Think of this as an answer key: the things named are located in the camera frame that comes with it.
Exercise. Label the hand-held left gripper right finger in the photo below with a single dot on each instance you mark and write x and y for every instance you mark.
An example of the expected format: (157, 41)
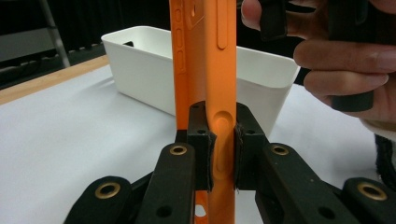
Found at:
(280, 186)

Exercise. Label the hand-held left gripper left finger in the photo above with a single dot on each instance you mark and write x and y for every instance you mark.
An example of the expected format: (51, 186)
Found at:
(174, 186)

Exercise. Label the white plastic bin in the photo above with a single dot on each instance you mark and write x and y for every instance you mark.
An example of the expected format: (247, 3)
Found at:
(140, 68)

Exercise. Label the orange phone case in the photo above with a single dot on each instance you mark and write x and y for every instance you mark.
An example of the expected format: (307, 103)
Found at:
(202, 62)

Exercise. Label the dark cloth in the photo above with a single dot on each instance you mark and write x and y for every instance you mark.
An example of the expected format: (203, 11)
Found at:
(386, 161)

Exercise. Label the white metal stand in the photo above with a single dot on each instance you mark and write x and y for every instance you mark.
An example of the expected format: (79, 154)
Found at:
(53, 34)

